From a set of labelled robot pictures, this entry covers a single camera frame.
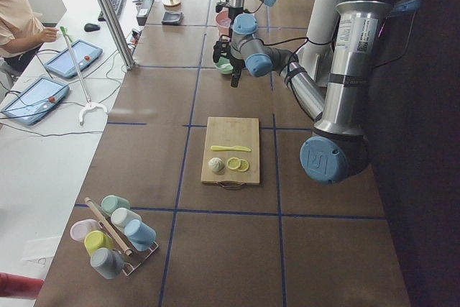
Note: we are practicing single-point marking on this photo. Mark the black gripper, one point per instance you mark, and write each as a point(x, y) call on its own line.
point(235, 11)
point(236, 67)

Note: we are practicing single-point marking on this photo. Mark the pink bowl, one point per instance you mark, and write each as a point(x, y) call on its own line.
point(223, 22)

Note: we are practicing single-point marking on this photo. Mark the green bowl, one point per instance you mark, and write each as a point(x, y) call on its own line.
point(224, 66)

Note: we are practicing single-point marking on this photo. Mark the grey folded cloth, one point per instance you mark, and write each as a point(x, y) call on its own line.
point(172, 18)

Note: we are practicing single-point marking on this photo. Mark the yellow plastic knife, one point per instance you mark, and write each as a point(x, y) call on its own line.
point(238, 148)

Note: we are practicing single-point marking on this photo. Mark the bamboo cutting board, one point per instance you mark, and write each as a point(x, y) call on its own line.
point(230, 131)

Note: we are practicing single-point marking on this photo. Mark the upper lemon slice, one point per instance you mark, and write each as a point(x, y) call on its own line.
point(234, 163)

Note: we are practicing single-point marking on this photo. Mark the lemon slice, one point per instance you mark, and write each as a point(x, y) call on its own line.
point(244, 165)
point(234, 163)

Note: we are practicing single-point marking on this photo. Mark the lower lemon slice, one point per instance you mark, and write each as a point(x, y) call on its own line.
point(244, 165)

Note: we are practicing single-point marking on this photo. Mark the black computer mouse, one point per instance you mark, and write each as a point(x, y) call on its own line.
point(90, 27)

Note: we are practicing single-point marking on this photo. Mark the white reacher grabber tool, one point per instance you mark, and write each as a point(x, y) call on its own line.
point(90, 105)

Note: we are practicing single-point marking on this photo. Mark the mint green cup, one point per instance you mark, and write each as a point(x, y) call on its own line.
point(111, 203)

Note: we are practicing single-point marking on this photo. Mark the white cup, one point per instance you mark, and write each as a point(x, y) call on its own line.
point(122, 216)

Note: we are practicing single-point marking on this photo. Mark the blue cup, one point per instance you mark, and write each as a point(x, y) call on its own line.
point(140, 235)

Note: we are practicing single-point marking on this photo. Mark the person in beige shirt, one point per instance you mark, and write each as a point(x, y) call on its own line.
point(22, 34)

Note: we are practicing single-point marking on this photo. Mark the near teach pendant tablet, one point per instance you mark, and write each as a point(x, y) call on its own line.
point(36, 101)

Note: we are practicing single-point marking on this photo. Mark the yellow cup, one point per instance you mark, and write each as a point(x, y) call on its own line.
point(97, 239)

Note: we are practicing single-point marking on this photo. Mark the pink cup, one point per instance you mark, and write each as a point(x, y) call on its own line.
point(80, 229)

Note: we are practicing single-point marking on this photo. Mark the grey cup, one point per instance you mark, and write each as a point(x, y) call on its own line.
point(107, 262)

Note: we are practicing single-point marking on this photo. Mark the red bottle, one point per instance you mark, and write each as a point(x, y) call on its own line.
point(17, 286)

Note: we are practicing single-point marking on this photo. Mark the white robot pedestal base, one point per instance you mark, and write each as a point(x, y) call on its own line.
point(317, 54)

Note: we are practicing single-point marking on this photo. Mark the aluminium frame post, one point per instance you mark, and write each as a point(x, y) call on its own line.
point(117, 33)

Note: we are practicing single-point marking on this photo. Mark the cup rack with wooden handle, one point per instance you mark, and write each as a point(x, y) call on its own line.
point(133, 259)

